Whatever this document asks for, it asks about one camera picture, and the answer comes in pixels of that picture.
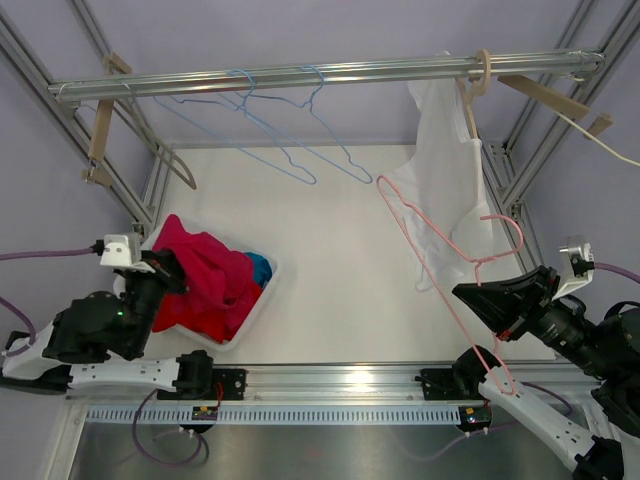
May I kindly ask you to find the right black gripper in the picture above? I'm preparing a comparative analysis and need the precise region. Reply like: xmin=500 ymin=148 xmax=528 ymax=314
xmin=453 ymin=262 xmax=618 ymax=377

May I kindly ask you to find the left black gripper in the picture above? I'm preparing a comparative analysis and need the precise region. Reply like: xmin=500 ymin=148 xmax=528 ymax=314
xmin=123 ymin=243 xmax=190 ymax=357

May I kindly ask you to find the magenta t shirt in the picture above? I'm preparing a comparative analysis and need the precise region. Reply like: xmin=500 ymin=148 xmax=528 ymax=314
xmin=153 ymin=214 xmax=256 ymax=313

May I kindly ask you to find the red t shirt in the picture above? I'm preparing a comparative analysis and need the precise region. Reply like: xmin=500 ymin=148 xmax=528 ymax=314
xmin=152 ymin=284 xmax=262 ymax=343

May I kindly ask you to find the pink wire hanger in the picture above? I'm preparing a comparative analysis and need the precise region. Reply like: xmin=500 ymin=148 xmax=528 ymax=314
xmin=375 ymin=174 xmax=524 ymax=396

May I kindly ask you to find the blue t shirt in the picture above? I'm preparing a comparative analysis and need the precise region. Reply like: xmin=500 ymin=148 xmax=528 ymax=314
xmin=245 ymin=252 xmax=273 ymax=289

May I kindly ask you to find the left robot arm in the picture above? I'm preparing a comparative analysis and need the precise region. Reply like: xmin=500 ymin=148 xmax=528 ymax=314
xmin=1 ymin=250 xmax=215 ymax=399

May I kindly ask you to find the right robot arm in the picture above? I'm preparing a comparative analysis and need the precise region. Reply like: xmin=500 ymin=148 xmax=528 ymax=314
xmin=452 ymin=261 xmax=639 ymax=479

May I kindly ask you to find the grey plastic hanger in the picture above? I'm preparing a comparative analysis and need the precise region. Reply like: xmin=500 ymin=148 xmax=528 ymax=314
xmin=117 ymin=81 xmax=197 ymax=190

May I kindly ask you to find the left beige clip hanger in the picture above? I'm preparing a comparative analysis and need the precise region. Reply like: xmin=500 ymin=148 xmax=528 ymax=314
xmin=83 ymin=52 xmax=132 ymax=188

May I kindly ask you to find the beige clip hanger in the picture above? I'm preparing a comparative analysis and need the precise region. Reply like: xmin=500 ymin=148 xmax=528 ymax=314
xmin=83 ymin=52 xmax=132 ymax=188
xmin=497 ymin=75 xmax=614 ymax=139

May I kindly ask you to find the white t shirt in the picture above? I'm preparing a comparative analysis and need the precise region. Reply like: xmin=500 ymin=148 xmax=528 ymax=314
xmin=385 ymin=78 xmax=495 ymax=292

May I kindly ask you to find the right beige clip hanger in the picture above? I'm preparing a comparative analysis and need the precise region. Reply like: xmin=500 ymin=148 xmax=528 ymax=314
xmin=497 ymin=75 xmax=614 ymax=139

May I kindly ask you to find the beige wooden hanger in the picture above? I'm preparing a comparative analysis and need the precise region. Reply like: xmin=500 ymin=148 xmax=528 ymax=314
xmin=456 ymin=49 xmax=492 ymax=139

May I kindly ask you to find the white plastic laundry basket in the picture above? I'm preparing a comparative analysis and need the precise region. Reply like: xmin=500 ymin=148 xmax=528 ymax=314
xmin=142 ymin=215 xmax=279 ymax=351

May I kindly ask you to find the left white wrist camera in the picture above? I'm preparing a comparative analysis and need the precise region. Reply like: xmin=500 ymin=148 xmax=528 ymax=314
xmin=99 ymin=233 xmax=154 ymax=273

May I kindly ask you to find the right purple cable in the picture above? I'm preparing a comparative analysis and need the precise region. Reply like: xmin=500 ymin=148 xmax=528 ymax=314
xmin=591 ymin=261 xmax=640 ymax=284

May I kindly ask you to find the purple cable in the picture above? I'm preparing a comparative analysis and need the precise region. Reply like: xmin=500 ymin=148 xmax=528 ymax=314
xmin=0 ymin=245 xmax=101 ymax=351
xmin=591 ymin=261 xmax=640 ymax=284

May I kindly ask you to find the white slotted cable duct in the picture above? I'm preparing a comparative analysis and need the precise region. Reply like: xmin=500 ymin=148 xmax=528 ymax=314
xmin=85 ymin=405 xmax=461 ymax=426

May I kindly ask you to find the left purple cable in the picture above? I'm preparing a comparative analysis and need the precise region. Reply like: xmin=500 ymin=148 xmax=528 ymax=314
xmin=0 ymin=245 xmax=101 ymax=351

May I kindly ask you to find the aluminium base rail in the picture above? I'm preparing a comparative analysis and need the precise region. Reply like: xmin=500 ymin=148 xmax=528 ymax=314
xmin=64 ymin=362 xmax=607 ymax=404

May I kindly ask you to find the silver clothes rail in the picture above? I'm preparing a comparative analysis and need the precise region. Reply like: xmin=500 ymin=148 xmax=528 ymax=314
xmin=48 ymin=49 xmax=605 ymax=103

